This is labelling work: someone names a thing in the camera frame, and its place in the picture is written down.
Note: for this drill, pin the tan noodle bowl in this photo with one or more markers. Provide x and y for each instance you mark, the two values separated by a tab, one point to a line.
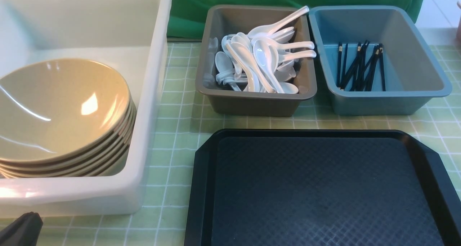
52	109

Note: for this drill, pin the white spoon top of bin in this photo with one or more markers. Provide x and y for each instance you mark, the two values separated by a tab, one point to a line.
267	30

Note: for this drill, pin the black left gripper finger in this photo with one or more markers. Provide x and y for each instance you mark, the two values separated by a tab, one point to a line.
24	231

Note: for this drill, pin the white soup spoon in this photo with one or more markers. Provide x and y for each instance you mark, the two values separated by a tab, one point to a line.
265	58

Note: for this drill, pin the large white plastic tub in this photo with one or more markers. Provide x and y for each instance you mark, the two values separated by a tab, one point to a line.
127	35

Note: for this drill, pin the white spoon right lower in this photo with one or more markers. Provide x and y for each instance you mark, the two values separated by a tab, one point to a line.
286	56

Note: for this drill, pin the green checkered table mat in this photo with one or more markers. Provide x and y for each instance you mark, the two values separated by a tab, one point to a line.
186	119

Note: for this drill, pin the white spoon centre long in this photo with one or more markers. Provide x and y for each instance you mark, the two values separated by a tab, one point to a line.
253	82

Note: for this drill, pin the top stacked tan bowl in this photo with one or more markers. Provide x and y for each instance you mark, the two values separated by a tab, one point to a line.
119	131

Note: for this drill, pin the blue chopstick bin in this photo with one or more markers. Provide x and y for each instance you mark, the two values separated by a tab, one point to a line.
375	61

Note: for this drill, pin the white spoon right upper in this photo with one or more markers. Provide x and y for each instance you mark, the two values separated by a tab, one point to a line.
279	46

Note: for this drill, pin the stacked tan bowl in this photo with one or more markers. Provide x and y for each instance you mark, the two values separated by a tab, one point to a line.
105	162
119	131

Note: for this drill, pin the black serving tray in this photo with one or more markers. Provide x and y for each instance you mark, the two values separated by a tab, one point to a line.
286	187

